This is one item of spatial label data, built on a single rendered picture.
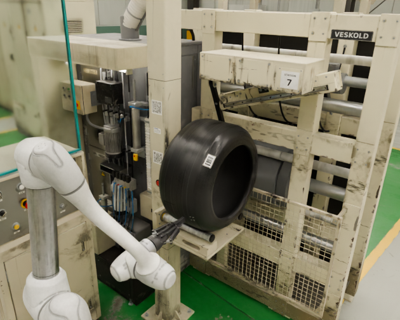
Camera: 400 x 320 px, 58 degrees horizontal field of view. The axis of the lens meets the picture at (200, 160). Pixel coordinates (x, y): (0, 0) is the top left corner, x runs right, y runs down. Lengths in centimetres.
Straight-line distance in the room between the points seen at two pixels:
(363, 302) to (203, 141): 195
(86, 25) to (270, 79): 384
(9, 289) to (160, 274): 95
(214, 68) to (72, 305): 131
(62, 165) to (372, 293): 261
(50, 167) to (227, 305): 194
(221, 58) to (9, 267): 150
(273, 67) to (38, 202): 119
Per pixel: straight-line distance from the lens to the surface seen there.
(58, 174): 127
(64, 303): 150
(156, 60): 191
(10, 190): 197
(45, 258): 156
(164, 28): 186
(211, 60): 201
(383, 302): 323
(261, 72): 186
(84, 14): 534
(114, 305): 290
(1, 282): 212
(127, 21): 246
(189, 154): 170
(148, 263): 145
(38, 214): 148
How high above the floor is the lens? 201
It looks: 23 degrees down
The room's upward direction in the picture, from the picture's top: 1 degrees clockwise
